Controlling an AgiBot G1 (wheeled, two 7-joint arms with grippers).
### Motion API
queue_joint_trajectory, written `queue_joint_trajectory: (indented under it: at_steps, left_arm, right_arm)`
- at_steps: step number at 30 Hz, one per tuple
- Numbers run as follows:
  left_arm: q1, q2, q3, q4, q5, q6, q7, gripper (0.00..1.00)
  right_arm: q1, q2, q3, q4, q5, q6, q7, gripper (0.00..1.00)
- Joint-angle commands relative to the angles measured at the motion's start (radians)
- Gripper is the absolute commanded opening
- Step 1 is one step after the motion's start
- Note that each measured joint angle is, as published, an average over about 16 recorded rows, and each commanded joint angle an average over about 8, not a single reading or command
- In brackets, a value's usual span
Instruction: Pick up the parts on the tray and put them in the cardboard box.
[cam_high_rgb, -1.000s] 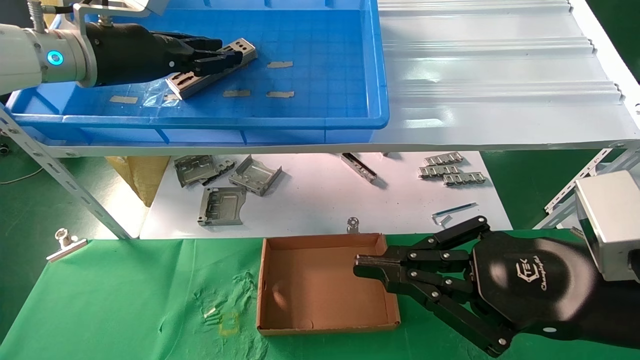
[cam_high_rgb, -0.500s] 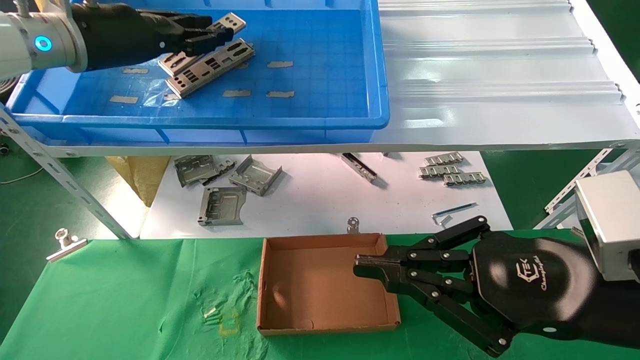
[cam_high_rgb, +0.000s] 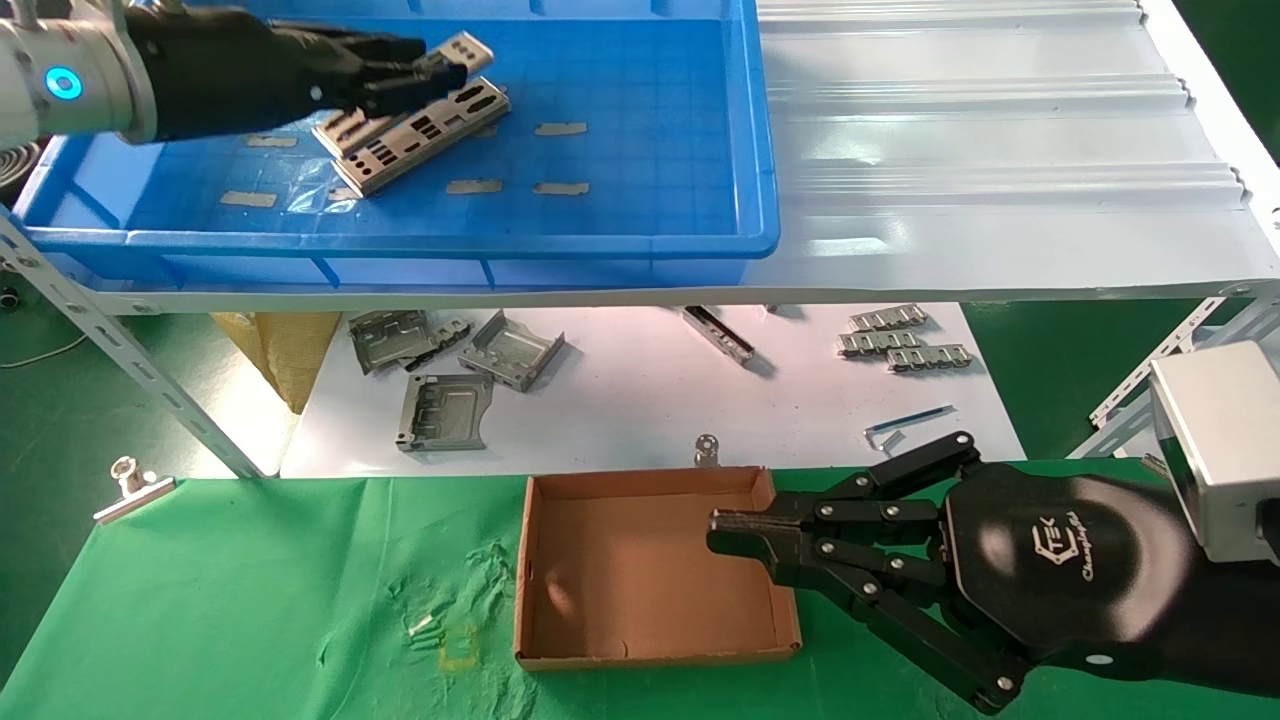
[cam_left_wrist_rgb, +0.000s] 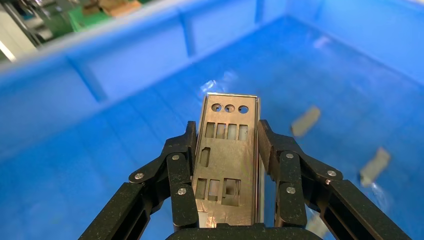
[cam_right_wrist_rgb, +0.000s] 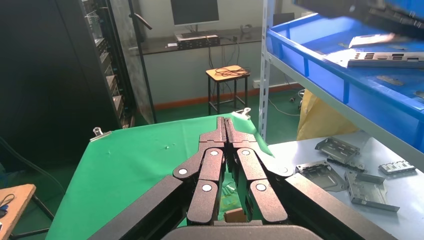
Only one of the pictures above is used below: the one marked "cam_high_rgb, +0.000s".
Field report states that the grey folded sheet-metal bracket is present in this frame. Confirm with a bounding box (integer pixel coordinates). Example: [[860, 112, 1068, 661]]
[[348, 310, 441, 376]]

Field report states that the green table cloth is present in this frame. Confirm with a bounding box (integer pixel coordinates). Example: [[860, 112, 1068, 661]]
[[0, 460, 1280, 720]]

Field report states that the blue plastic tray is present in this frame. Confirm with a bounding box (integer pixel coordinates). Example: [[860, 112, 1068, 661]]
[[12, 0, 781, 293]]

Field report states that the white board sheet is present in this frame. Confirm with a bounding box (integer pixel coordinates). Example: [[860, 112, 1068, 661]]
[[280, 303, 1026, 479]]

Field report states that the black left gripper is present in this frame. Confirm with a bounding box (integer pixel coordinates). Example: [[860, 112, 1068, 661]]
[[175, 10, 469, 139]]

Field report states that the long narrow metal bracket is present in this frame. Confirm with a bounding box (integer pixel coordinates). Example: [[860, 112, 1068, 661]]
[[682, 306, 756, 366]]

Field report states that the large silver binder clip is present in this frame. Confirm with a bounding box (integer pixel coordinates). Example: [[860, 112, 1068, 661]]
[[93, 456, 177, 525]]

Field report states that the slotted white shelf post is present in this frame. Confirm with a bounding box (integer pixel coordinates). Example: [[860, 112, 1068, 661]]
[[0, 215, 266, 479]]

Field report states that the grey toothed metal strip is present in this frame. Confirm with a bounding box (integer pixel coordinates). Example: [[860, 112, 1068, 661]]
[[838, 330, 926, 358], [886, 344, 974, 373], [849, 304, 929, 333]]

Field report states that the yellow woven bag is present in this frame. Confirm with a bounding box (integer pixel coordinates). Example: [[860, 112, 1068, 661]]
[[212, 312, 343, 414]]

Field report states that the slotted white shelf brace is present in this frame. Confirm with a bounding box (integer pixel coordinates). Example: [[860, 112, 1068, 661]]
[[1088, 295, 1280, 461]]

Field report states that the white metal shelf panel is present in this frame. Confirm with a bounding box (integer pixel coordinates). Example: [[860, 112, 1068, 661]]
[[90, 0, 1280, 319]]

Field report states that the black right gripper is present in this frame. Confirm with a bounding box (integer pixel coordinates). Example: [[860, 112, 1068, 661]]
[[940, 463, 1198, 666]]

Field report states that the blue hex key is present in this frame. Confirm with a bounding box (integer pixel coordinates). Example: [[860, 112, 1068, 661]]
[[865, 405, 958, 453]]

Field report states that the silver perforated metal plate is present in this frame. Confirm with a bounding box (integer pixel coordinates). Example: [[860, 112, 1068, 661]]
[[312, 32, 496, 161], [340, 78, 511, 198]]

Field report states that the grey U-shaped metal bracket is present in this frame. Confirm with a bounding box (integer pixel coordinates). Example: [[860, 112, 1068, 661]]
[[458, 310, 566, 393]]

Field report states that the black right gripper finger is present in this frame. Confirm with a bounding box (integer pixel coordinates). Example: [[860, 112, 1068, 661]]
[[710, 432, 983, 539], [706, 535, 1033, 713]]

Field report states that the grey spiral coil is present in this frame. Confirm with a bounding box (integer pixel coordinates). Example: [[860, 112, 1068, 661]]
[[0, 140, 46, 206]]

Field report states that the shallow brown cardboard box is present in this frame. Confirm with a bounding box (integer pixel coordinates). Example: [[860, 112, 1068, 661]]
[[514, 466, 803, 671]]

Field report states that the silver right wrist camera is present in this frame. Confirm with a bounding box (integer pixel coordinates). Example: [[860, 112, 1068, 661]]
[[1148, 340, 1280, 566]]

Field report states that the grey flat slotted metal bracket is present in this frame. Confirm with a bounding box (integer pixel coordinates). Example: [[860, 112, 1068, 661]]
[[397, 374, 495, 453]]

